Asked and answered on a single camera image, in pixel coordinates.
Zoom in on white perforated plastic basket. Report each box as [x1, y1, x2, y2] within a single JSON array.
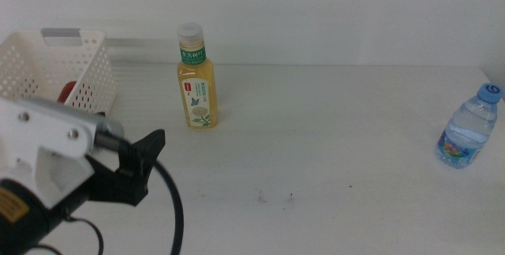
[[0, 28, 118, 116]]

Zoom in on thick black braided camera cable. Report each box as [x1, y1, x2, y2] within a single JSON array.
[[93, 131, 185, 255]]

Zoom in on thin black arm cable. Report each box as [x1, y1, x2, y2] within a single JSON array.
[[27, 215, 105, 255]]

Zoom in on small water bottle blue cap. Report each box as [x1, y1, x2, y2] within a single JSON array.
[[436, 82, 505, 170]]

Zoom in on yellow tea bottle green label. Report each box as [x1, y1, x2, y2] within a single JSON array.
[[176, 22, 219, 129]]

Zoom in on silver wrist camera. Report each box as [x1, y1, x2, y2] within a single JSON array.
[[21, 96, 125, 148]]

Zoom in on red cola can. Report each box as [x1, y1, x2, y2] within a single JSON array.
[[57, 81, 79, 104]]

